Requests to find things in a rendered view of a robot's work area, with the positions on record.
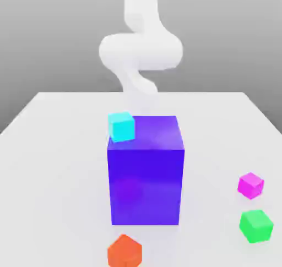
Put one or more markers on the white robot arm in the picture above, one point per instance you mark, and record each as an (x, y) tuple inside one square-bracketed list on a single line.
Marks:
[(141, 49)]

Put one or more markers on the small cyan cube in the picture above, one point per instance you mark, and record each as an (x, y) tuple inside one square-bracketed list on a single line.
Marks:
[(121, 127)]

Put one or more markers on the small magenta cube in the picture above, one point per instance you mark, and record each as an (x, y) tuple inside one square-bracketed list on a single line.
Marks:
[(250, 186)]

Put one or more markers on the small orange cube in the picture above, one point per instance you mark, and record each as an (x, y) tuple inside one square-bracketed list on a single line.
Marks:
[(124, 252)]

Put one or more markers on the small green cube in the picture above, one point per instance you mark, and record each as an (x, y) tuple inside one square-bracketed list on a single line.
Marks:
[(256, 226)]

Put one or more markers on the large purple box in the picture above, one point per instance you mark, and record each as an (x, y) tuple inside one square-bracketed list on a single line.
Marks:
[(145, 183)]

